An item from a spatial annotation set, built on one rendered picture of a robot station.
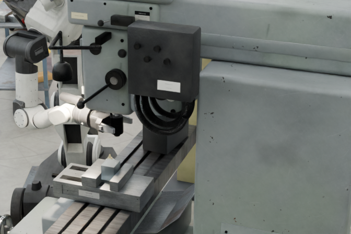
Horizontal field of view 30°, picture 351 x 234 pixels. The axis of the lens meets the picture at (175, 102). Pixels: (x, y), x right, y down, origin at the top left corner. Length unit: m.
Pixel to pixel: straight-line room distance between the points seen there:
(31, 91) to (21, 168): 2.14
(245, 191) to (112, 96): 0.57
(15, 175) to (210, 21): 2.92
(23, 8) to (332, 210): 1.45
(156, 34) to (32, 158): 3.21
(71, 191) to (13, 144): 2.73
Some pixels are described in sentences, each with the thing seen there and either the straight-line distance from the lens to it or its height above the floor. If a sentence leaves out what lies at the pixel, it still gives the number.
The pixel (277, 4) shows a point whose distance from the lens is 2.02.
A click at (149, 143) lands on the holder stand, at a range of 2.83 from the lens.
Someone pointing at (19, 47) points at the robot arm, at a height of 1.43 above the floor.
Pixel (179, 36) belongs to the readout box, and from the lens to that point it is 1.83.
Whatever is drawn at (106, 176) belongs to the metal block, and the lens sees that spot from 2.44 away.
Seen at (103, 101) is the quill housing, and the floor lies 1.36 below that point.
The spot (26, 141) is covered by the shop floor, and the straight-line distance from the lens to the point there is 5.23.
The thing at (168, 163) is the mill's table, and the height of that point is 0.96.
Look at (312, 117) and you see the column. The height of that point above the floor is 1.47.
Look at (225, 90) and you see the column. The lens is 1.99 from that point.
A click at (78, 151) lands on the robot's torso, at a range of 3.33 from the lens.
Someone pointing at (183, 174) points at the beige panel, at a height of 0.08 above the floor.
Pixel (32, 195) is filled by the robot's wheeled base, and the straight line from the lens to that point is 3.27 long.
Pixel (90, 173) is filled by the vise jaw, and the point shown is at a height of 1.07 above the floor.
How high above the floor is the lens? 2.23
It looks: 22 degrees down
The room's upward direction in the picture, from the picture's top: 1 degrees clockwise
